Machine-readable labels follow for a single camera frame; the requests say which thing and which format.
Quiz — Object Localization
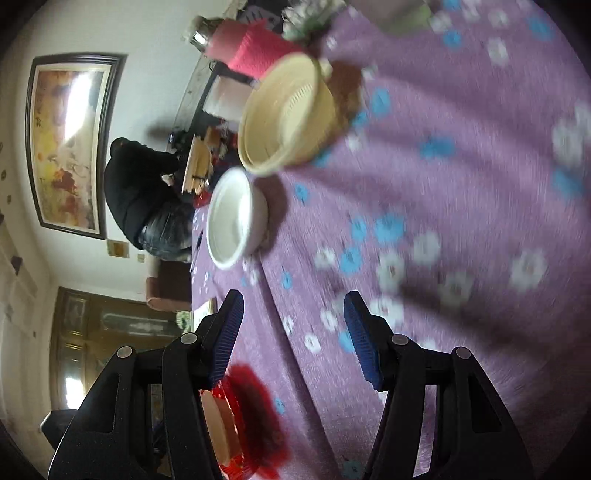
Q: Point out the white plastic jar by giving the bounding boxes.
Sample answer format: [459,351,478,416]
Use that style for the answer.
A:
[202,73,255,122]

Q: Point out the white paper bowl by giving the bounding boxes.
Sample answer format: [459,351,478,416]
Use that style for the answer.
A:
[206,167,271,271]

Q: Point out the pink bottle with knitted sleeve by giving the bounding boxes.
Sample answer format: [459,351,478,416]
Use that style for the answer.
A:
[205,18,297,80]

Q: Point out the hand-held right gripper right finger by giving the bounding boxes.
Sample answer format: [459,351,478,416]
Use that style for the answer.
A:
[344,290,537,480]

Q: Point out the cream strainer bowl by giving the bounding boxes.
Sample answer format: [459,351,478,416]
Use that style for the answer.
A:
[237,52,336,177]

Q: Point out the framed horse painting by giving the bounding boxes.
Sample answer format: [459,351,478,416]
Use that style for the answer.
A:
[25,52,128,241]

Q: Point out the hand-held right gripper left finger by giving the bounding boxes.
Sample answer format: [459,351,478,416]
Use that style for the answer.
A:
[48,289,245,480]

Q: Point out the white work gloves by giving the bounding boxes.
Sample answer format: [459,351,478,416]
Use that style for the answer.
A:
[281,0,348,41]

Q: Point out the red plate with round sticker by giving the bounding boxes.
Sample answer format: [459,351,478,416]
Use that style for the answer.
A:
[198,364,293,480]

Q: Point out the carved wooden door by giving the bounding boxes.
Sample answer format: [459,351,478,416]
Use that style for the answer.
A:
[48,285,200,412]

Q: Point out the brown upholstered chair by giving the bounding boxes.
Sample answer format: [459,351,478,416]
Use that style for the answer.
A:
[145,255,193,312]

